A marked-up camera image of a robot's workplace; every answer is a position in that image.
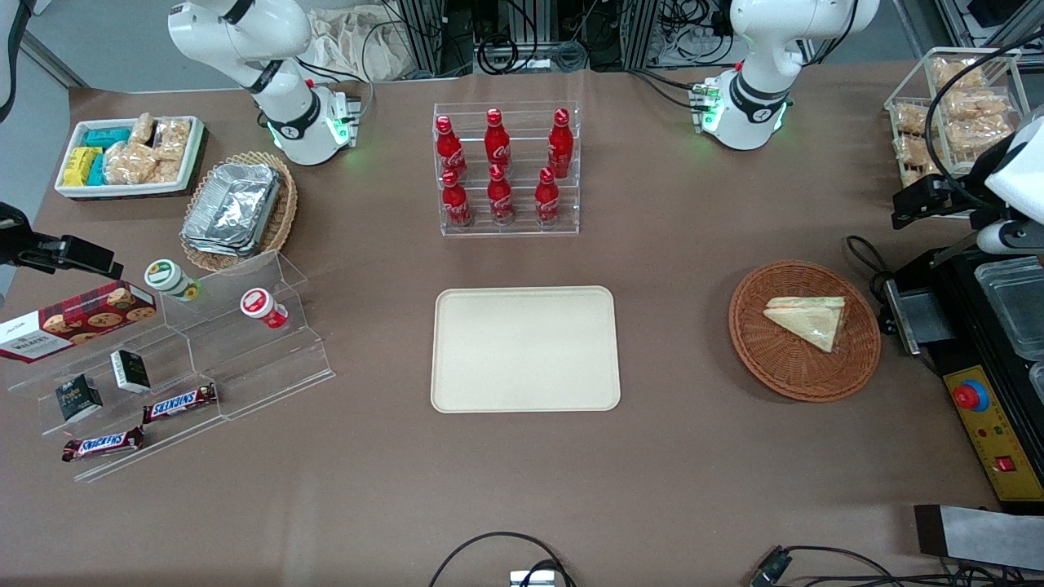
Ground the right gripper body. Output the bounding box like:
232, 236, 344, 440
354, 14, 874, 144
0, 202, 35, 268

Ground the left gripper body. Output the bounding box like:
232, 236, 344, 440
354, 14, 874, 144
938, 174, 992, 221

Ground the triangular sandwich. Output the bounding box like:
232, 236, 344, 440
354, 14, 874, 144
763, 295, 847, 354

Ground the round brown wicker basket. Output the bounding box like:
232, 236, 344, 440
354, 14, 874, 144
728, 259, 883, 403

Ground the oval light wicker basket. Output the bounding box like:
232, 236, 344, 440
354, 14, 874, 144
179, 151, 299, 273

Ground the beige plastic tray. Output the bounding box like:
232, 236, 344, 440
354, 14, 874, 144
431, 285, 622, 414

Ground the red tartan cookie box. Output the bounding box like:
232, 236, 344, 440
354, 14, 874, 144
0, 280, 158, 364

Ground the yellow snack packet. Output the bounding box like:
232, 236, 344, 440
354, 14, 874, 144
62, 146, 104, 188

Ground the green lid yogurt cup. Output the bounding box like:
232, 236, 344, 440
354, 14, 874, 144
144, 258, 203, 303

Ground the clear plastic container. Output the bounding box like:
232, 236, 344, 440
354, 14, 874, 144
974, 256, 1044, 361

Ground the small dark carton box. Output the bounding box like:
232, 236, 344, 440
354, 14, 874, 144
109, 348, 153, 395
54, 373, 105, 424

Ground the white rectangular snack bin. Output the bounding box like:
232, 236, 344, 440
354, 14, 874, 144
54, 115, 206, 201

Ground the stack of foil containers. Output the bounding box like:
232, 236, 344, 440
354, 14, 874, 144
180, 162, 283, 258

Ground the brown snickers bar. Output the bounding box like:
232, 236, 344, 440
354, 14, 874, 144
61, 426, 146, 464
142, 382, 219, 425

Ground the red lid yogurt cup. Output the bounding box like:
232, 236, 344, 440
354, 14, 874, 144
239, 287, 290, 330

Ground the red emergency stop button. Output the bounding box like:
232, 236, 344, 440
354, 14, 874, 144
953, 378, 990, 413

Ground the clear acrylic stepped shelf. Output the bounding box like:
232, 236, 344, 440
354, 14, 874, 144
4, 249, 337, 484

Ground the black yellow sealing machine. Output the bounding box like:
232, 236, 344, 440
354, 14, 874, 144
879, 241, 1044, 514

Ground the grey black flat plate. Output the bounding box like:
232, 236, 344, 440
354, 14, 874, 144
913, 503, 1044, 572

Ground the beige cloth bag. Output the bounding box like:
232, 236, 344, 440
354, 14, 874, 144
303, 7, 427, 83

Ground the red cola bottle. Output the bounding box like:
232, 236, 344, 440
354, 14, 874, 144
484, 108, 513, 170
547, 108, 575, 179
436, 115, 468, 181
487, 163, 515, 226
440, 168, 473, 228
534, 166, 562, 227

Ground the clear acrylic bottle rack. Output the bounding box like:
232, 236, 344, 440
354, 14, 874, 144
432, 100, 582, 238

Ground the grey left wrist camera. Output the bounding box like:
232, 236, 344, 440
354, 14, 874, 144
976, 218, 1044, 256

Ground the black machine power cable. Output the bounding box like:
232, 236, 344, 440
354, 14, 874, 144
843, 234, 900, 305

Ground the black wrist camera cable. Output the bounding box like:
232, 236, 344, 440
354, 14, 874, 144
925, 31, 1044, 193

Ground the white wire basket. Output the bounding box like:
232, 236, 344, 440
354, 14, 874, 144
884, 46, 1032, 219

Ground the aluminium frame post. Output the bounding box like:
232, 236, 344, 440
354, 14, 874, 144
623, 0, 660, 71
395, 0, 446, 76

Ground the black cable with plug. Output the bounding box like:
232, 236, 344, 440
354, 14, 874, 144
749, 544, 1016, 587

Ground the coiled black cable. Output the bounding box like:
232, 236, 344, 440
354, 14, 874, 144
476, 34, 520, 76

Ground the black looped table cable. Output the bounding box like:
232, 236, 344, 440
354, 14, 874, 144
427, 531, 577, 587

